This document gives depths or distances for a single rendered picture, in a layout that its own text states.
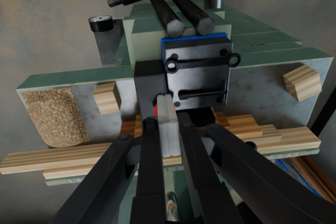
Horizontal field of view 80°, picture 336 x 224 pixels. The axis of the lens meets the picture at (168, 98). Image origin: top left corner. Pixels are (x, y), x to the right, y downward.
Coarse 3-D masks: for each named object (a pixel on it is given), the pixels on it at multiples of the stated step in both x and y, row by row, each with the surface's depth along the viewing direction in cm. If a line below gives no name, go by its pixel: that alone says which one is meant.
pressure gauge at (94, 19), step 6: (90, 18) 54; (96, 18) 54; (102, 18) 53; (108, 18) 52; (90, 24) 52; (96, 24) 52; (102, 24) 52; (108, 24) 53; (96, 30) 52; (102, 30) 52
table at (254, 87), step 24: (312, 48) 43; (72, 72) 41; (96, 72) 40; (120, 72) 39; (240, 72) 39; (264, 72) 39; (120, 96) 39; (240, 96) 42; (264, 96) 42; (288, 96) 43; (312, 96) 43; (96, 120) 42; (120, 120) 42; (264, 120) 46; (288, 120) 47
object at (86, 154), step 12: (264, 132) 45; (276, 132) 44; (96, 144) 45; (108, 144) 45; (12, 156) 44; (24, 156) 44; (36, 156) 43; (48, 156) 43; (60, 156) 43; (72, 156) 43; (84, 156) 42; (96, 156) 42; (0, 168) 41; (12, 168) 42; (24, 168) 42; (36, 168) 42; (48, 168) 43
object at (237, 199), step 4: (216, 172) 37; (220, 176) 34; (220, 180) 35; (224, 180) 32; (224, 184) 32; (228, 184) 31; (228, 188) 30; (232, 188) 30; (232, 192) 30; (232, 196) 31; (236, 196) 31; (236, 200) 32; (240, 200) 32; (236, 204) 32
